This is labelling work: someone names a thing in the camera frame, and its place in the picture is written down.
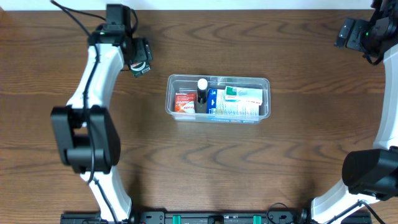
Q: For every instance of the red Panadol box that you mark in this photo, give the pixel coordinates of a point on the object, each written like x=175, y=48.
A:
x=185, y=102

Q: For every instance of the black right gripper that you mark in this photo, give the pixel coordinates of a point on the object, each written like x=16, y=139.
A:
x=348, y=37

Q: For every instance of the blue fever patch packet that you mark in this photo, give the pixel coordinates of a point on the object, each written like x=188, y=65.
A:
x=218, y=105

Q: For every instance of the green round-logo small box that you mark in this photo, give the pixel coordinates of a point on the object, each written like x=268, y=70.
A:
x=139, y=68

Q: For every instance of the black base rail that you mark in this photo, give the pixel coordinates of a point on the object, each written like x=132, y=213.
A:
x=275, y=216

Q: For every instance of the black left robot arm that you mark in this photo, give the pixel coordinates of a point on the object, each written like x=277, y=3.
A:
x=86, y=137

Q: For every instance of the clear plastic container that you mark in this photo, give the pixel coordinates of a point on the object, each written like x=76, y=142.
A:
x=188, y=84

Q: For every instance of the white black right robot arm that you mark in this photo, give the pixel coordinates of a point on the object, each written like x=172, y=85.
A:
x=368, y=176

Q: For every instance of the white green medicine box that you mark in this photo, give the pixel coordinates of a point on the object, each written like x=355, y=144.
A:
x=246, y=95

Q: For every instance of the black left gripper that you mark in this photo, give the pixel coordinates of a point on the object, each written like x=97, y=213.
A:
x=142, y=50

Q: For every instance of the black tube with white cap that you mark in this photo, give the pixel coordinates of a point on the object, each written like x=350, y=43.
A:
x=202, y=91

